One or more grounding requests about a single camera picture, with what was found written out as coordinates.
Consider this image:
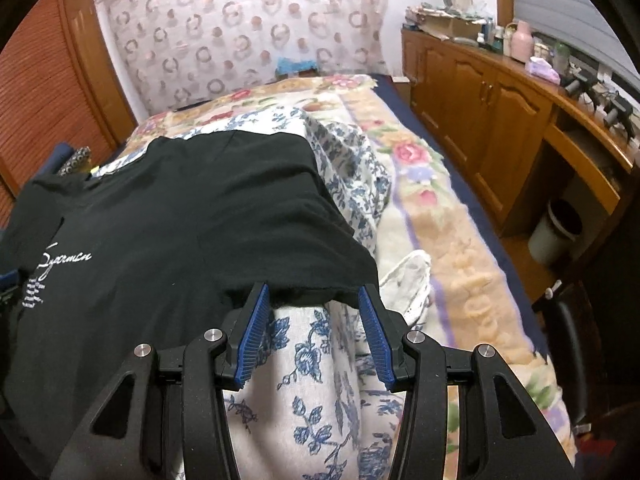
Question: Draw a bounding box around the black chair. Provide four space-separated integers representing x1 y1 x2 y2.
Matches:
532 280 640 436

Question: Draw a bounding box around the black t-shirt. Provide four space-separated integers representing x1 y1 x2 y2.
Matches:
0 130 378 476

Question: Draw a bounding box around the wooden cabinet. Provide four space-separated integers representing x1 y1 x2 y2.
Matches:
400 27 640 241

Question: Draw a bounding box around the grey window blind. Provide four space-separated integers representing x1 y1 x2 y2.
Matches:
510 0 640 91

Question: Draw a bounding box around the dark medallion patterned garment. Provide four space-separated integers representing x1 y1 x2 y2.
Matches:
57 146 93 177

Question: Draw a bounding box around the pink bottle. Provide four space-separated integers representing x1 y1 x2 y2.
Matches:
511 20 535 63

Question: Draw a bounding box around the peach floral blanket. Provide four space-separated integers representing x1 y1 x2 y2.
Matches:
135 74 576 480

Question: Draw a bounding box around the white crumpled cloth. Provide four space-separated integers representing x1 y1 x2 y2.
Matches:
377 250 433 326

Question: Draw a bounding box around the purple cloth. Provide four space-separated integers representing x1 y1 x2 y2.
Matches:
525 56 561 83

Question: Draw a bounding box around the plain wooden door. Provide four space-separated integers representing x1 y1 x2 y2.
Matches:
62 0 138 148

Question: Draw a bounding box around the cardboard box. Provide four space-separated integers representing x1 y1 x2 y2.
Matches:
420 12 488 41

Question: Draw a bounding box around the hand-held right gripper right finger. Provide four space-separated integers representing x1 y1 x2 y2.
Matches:
357 284 576 480

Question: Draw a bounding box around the white trash bin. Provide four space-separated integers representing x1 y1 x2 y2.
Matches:
527 199 583 267

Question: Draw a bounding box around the wooden slatted door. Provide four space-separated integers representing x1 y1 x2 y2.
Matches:
0 0 118 211

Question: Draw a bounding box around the blue plastic bag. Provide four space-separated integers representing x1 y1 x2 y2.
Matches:
276 57 318 77

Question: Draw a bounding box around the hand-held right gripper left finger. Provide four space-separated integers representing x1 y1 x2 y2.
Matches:
50 281 273 480

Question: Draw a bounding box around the black dumbbell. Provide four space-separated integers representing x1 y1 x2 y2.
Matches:
565 72 601 101
597 91 640 136

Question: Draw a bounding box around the circle patterned curtain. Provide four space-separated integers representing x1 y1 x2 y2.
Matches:
97 0 393 116

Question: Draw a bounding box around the navy folded garment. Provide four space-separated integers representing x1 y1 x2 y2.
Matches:
42 142 76 176

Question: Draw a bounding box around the blue floral white sheet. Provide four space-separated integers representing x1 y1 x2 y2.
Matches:
97 107 416 480

